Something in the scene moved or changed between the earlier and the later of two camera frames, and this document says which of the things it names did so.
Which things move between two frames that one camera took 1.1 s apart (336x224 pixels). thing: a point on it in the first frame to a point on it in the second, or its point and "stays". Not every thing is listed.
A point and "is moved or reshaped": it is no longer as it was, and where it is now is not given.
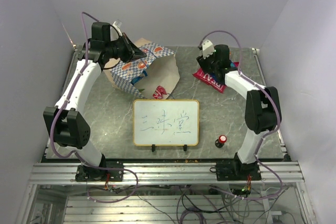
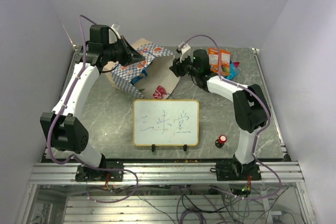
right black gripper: x=202 y=63 to x=177 y=67
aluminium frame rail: x=160 y=173 stays
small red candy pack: x=158 y=93 stays
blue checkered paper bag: x=158 y=67 stays
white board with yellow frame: x=166 y=123 stays
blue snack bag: x=137 y=78 is moved or reshaped
